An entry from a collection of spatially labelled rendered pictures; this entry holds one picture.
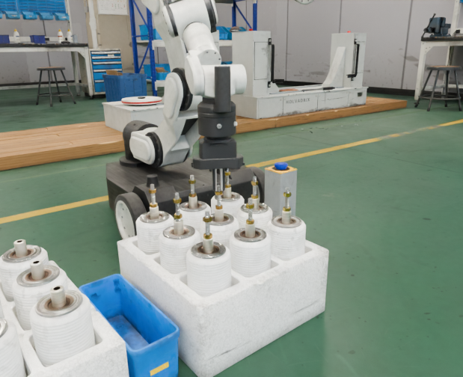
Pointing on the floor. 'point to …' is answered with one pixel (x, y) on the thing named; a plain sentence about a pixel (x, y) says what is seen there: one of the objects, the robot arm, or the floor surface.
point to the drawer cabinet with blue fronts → (102, 55)
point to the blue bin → (137, 326)
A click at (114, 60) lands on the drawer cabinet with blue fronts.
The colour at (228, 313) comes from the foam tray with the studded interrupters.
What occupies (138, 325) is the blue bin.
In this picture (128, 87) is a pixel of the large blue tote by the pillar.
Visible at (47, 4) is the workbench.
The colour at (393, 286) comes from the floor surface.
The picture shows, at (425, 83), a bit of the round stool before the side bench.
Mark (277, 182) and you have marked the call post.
